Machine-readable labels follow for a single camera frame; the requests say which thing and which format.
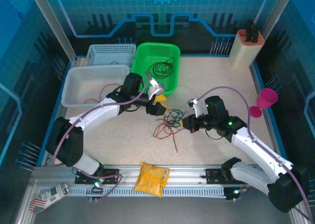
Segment pink plastic goblet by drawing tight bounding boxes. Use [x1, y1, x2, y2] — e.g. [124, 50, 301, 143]
[248, 88, 280, 118]

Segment striped packet bottom left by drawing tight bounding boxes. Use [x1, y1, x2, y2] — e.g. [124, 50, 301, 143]
[29, 182, 70, 214]

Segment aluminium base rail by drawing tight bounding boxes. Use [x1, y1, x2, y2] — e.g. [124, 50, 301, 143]
[31, 163, 249, 188]

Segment aluminium frame post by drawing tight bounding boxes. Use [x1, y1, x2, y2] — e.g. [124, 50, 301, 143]
[261, 0, 298, 34]
[27, 0, 78, 64]

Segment long black cable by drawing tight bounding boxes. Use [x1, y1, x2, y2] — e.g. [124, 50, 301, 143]
[148, 57, 176, 78]

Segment yellow snack bag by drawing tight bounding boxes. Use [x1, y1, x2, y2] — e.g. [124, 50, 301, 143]
[133, 161, 171, 198]

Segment beige knife block orange top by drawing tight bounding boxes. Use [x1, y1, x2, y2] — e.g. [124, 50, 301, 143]
[229, 29, 266, 70]

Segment dark red cable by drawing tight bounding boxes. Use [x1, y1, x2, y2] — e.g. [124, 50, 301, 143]
[162, 110, 174, 134]

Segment green cable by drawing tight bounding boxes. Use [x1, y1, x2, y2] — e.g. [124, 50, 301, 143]
[164, 108, 186, 129]
[109, 58, 135, 66]

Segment white basket round holes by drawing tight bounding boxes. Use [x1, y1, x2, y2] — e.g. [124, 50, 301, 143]
[86, 43, 137, 67]

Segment white basket square holes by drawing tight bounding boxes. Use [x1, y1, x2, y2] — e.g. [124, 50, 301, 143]
[60, 64, 130, 108]

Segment thin black cable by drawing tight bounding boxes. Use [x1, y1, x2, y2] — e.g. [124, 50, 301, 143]
[157, 108, 185, 128]

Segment green plastic basket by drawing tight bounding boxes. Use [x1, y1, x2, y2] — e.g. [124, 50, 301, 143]
[129, 42, 182, 98]

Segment white slotted cable duct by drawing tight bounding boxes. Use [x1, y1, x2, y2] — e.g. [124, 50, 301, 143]
[64, 186, 226, 198]

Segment black knife handles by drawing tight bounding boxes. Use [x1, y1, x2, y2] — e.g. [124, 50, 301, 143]
[246, 19, 259, 43]

